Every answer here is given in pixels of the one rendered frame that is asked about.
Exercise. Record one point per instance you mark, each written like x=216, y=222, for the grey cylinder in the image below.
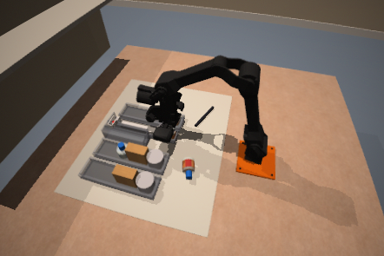
x=155, y=158
x=145, y=182

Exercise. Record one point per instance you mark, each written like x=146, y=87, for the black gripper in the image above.
x=170, y=119

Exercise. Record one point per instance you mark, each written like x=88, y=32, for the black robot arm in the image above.
x=166, y=93

